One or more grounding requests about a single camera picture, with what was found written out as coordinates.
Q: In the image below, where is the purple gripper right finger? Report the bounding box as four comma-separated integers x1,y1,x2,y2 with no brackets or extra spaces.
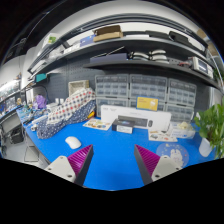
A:
134,145,181,185

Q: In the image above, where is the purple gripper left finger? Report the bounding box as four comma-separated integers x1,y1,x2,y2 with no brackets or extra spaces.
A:
45,145,94,186

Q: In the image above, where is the white computer mouse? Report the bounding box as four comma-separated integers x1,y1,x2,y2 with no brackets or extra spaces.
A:
65,136,81,149

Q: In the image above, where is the round blue mouse pad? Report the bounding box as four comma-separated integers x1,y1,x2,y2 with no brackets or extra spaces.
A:
156,143,189,168

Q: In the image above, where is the picture card right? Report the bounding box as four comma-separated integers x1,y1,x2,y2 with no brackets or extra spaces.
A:
148,131,177,142

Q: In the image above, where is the picture card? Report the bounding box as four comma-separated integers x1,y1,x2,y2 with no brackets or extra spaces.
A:
148,131,177,142
84,118,111,131

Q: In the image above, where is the clear plastic container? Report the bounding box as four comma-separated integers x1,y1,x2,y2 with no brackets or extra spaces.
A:
171,122,195,139

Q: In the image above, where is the picture card left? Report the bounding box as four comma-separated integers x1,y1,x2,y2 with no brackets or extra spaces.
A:
84,118,111,131

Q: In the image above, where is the white keyboard box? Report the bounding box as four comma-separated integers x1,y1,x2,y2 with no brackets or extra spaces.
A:
101,105,171,131

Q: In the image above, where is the small black box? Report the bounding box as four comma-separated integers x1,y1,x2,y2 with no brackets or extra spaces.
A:
112,119,134,134

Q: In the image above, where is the white plant pot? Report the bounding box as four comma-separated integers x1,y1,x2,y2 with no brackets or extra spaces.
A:
199,138,212,157

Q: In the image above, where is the checkered cloth cover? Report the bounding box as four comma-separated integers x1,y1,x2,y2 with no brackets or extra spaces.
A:
36,88,96,139

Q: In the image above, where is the yellow card box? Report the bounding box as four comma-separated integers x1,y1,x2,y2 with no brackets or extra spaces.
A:
136,96,158,111

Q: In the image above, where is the purple object on bench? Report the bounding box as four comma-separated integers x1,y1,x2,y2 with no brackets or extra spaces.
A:
35,95,47,109

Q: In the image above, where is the green potted plant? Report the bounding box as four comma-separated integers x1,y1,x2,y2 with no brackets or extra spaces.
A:
194,97,224,159

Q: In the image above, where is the grey drawer cabinet right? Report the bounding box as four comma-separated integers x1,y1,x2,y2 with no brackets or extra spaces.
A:
165,78,197,122

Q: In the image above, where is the grey drawer cabinet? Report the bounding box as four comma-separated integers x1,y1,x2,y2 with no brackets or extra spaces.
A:
95,74,129,117
165,78,197,122
129,74,167,111

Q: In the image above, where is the grey drawer cabinet middle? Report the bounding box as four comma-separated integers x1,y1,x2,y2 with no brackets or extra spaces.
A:
129,74,167,111

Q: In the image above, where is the white perforated crate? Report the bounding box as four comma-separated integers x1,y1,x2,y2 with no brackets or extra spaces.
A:
68,80,89,95

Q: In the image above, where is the grey drawer cabinet left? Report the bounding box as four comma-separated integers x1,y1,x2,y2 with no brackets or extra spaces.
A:
95,74,129,117

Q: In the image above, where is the white instrument on shelf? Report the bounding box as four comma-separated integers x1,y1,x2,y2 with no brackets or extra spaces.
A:
188,56,213,78

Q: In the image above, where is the cardboard box on shelf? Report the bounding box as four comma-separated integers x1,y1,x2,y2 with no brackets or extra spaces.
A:
93,25,123,42

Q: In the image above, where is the lower dark wall shelf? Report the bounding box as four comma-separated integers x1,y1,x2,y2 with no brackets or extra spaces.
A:
83,60,222,90

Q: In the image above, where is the dark wall shelf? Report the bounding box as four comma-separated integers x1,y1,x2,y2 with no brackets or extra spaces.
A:
83,60,222,90
28,31,210,75

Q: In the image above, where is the upper dark wall shelf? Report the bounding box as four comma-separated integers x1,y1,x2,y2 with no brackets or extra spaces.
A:
28,31,210,75

